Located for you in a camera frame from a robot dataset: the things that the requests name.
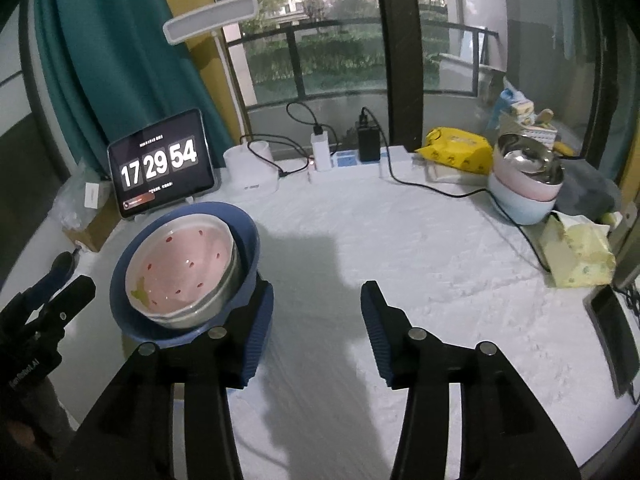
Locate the black smartphone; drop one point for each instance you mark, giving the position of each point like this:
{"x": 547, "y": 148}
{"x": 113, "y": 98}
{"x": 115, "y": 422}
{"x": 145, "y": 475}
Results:
{"x": 616, "y": 338}

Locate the yellow tissue pack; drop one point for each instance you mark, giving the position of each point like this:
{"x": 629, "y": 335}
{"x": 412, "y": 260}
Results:
{"x": 577, "y": 251}

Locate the white desk lamp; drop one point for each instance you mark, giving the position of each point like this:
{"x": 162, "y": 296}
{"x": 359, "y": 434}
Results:
{"x": 208, "y": 20}

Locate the large blue bowl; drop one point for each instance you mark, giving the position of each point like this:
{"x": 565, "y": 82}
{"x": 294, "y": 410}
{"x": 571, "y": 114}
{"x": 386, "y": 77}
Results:
{"x": 139, "y": 328}

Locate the tablet showing clock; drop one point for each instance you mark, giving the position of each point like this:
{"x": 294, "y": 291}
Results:
{"x": 160, "y": 164}

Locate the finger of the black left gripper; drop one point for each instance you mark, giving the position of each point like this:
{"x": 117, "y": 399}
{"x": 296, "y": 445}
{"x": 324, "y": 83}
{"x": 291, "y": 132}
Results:
{"x": 44, "y": 289}
{"x": 65, "y": 305}

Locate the teal curtain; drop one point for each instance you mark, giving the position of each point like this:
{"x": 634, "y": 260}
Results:
{"x": 110, "y": 72}

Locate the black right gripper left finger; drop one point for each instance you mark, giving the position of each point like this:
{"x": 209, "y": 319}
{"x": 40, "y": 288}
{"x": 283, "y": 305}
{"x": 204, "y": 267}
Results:
{"x": 223, "y": 358}

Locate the steel bowl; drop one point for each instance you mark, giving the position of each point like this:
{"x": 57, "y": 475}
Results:
{"x": 530, "y": 157}

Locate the pink strawberry bowl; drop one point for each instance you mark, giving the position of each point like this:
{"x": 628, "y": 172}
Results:
{"x": 186, "y": 228}

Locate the white charger plug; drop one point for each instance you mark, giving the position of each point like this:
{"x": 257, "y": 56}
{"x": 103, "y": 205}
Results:
{"x": 321, "y": 151}

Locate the black power adapter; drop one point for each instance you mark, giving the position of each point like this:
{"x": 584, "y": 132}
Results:
{"x": 368, "y": 139}

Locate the grey folded cloth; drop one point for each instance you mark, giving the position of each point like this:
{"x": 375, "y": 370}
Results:
{"x": 586, "y": 192}

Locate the cream bowl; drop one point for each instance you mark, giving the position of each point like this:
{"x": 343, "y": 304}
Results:
{"x": 188, "y": 283}

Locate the white humidifier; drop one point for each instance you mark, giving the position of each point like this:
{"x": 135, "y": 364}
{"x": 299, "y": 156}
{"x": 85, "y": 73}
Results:
{"x": 251, "y": 167}

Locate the snack container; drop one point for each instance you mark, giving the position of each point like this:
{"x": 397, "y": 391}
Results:
{"x": 515, "y": 113}

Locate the white power strip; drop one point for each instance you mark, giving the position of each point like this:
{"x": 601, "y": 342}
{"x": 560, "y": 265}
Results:
{"x": 346, "y": 166}

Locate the black mouse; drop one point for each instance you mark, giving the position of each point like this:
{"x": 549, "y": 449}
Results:
{"x": 65, "y": 264}

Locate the cardboard box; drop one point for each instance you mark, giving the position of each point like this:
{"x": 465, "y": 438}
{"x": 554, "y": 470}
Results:
{"x": 94, "y": 236}

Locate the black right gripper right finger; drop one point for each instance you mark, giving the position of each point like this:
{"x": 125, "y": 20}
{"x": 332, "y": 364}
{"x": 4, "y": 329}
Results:
{"x": 409, "y": 357}

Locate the pale blue bowl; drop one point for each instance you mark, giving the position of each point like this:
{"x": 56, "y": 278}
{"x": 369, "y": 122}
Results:
{"x": 520, "y": 209}

